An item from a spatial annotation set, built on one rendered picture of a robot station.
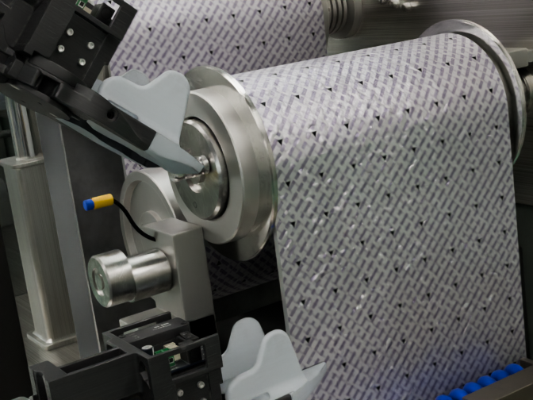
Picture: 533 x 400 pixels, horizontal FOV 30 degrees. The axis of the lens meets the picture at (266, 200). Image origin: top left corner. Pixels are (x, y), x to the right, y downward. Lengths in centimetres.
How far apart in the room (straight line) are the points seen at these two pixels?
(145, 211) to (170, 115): 22
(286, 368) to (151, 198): 22
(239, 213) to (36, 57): 18
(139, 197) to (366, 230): 22
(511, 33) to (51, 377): 52
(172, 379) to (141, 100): 18
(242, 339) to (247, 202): 10
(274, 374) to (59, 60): 26
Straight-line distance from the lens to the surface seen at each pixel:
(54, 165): 106
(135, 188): 87
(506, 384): 81
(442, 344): 82
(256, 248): 72
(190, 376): 65
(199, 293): 76
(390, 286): 77
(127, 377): 65
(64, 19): 63
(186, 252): 75
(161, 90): 66
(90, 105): 62
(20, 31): 64
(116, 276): 73
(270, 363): 69
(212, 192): 71
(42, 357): 144
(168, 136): 66
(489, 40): 85
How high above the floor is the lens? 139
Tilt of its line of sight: 13 degrees down
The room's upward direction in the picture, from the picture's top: 8 degrees counter-clockwise
